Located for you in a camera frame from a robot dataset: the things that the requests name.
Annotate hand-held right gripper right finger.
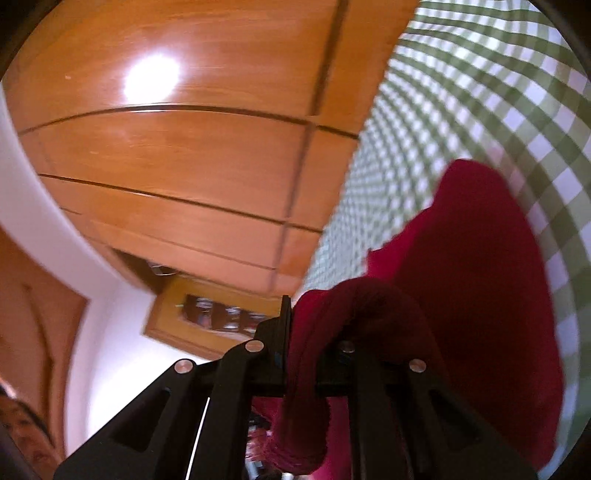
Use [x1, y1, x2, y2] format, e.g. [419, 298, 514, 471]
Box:
[316, 339, 539, 480]

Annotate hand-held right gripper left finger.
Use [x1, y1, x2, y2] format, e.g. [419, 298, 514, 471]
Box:
[53, 294, 293, 480]

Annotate dark red knit pants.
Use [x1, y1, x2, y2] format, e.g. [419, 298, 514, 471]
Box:
[252, 159, 567, 477]

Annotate wooden wardrobe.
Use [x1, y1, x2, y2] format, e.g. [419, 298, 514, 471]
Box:
[0, 0, 422, 302]

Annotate wooden door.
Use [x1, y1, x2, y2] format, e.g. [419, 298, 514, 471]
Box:
[0, 228, 91, 455]

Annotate green checked blanket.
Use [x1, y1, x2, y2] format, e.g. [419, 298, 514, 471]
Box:
[295, 0, 591, 480]

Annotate wooden wall shelf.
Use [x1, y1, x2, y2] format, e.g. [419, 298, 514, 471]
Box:
[143, 274, 290, 361]

